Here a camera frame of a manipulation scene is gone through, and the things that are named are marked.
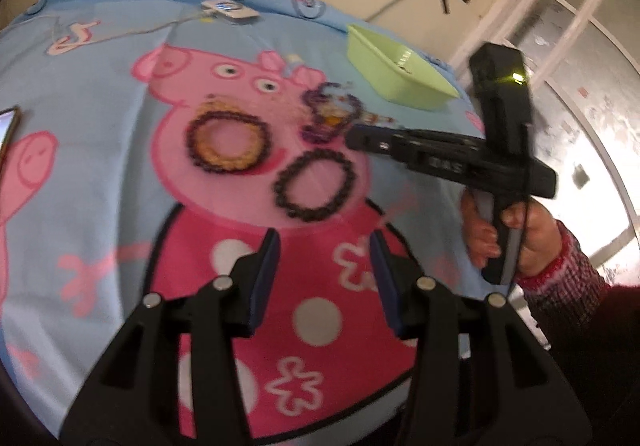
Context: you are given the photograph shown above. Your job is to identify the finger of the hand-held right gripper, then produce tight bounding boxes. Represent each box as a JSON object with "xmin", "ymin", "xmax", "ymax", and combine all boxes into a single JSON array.
[{"xmin": 345, "ymin": 123, "xmax": 425, "ymax": 171}]

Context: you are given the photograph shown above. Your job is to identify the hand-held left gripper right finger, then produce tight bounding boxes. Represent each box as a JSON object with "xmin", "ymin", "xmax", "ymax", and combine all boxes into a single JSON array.
[{"xmin": 369, "ymin": 230, "xmax": 593, "ymax": 446}]

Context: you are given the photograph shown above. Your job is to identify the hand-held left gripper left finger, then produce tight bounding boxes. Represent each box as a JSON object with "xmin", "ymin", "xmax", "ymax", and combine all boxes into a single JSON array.
[{"xmin": 59, "ymin": 228, "xmax": 281, "ymax": 446}]

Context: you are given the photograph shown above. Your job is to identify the pale yellow bead bracelet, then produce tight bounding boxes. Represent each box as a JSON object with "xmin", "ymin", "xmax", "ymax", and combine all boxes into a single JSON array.
[{"xmin": 320, "ymin": 98, "xmax": 351, "ymax": 127}]

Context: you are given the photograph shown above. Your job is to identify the light green plastic bowl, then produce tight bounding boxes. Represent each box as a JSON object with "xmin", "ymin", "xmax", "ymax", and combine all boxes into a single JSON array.
[{"xmin": 346, "ymin": 23, "xmax": 460, "ymax": 111}]

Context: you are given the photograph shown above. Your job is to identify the dark purple bead bracelet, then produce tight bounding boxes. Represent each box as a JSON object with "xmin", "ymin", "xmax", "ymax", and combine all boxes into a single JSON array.
[{"xmin": 273, "ymin": 149, "xmax": 358, "ymax": 223}]

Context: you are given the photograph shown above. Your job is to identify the violet bead bracelet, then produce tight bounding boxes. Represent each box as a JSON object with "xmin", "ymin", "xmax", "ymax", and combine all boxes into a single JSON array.
[{"xmin": 299, "ymin": 82, "xmax": 362, "ymax": 145}]

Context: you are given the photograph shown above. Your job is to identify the golden bead bracelet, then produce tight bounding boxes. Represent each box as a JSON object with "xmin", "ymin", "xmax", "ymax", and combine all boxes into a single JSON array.
[{"xmin": 195, "ymin": 98, "xmax": 263, "ymax": 171}]

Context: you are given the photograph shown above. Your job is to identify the dark brown bead bracelet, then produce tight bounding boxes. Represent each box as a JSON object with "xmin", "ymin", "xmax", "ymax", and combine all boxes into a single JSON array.
[{"xmin": 186, "ymin": 110, "xmax": 274, "ymax": 173}]

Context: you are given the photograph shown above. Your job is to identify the person's right forearm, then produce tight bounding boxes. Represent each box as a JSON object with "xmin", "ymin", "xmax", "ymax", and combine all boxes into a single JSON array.
[{"xmin": 515, "ymin": 221, "xmax": 640, "ymax": 427}]

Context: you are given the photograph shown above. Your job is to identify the person's right hand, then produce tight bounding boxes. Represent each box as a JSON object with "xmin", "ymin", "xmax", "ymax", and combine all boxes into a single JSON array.
[{"xmin": 460, "ymin": 191, "xmax": 563, "ymax": 275}]

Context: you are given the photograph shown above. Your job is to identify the white framed glass door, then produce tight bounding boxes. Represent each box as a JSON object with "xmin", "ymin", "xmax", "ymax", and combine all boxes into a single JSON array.
[{"xmin": 450, "ymin": 0, "xmax": 640, "ymax": 277}]

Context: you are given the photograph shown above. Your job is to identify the small white square device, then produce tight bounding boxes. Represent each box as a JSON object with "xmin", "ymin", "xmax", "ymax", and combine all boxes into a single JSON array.
[{"xmin": 200, "ymin": 0, "xmax": 261, "ymax": 25}]

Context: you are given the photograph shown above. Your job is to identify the printed cartoon pig blanket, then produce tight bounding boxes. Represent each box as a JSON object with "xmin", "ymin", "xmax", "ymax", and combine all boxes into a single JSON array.
[{"xmin": 0, "ymin": 0, "xmax": 501, "ymax": 442}]

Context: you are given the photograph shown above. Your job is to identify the smartphone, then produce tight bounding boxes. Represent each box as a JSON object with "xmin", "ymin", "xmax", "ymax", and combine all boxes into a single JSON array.
[{"xmin": 0, "ymin": 106, "xmax": 22, "ymax": 167}]

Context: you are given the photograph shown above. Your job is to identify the grey wall cable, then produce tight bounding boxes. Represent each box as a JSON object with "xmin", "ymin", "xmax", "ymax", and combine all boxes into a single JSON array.
[{"xmin": 365, "ymin": 0, "xmax": 433, "ymax": 21}]

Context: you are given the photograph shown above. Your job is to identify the white device cable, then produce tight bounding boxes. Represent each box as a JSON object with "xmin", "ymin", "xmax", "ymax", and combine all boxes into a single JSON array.
[{"xmin": 50, "ymin": 16, "xmax": 206, "ymax": 49}]

